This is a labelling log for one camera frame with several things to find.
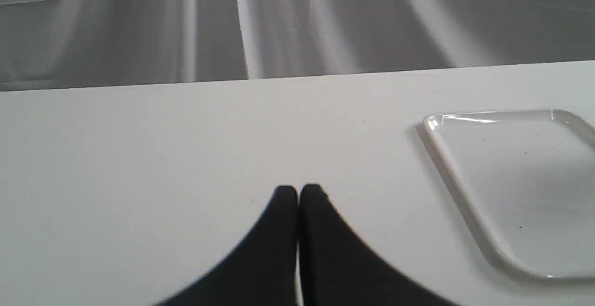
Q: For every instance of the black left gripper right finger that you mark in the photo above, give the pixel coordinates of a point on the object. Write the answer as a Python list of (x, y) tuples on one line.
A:
[(338, 269)]

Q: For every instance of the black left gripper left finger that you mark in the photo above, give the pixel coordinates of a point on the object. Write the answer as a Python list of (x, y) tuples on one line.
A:
[(260, 270)]

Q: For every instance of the white plastic tray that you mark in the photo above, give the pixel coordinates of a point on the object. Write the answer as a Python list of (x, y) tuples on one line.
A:
[(526, 178)]

